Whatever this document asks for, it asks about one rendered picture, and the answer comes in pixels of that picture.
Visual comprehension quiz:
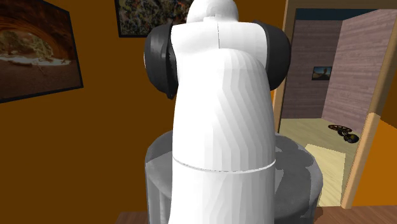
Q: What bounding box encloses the pale yellow floor rug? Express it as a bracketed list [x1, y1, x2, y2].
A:
[305, 143, 347, 207]

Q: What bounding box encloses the small framed wall picture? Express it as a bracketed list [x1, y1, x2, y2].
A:
[311, 66, 333, 81]

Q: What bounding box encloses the black and gold floor object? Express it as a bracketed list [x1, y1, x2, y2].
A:
[328, 124, 360, 144]

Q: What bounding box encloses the wooden door frame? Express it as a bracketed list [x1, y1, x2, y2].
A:
[271, 0, 397, 210]

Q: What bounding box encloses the autumn foliage wall picture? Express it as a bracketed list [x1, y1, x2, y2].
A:
[114, 0, 195, 38]

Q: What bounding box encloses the cave landscape wall picture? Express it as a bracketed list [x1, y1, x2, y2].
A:
[0, 0, 84, 104]

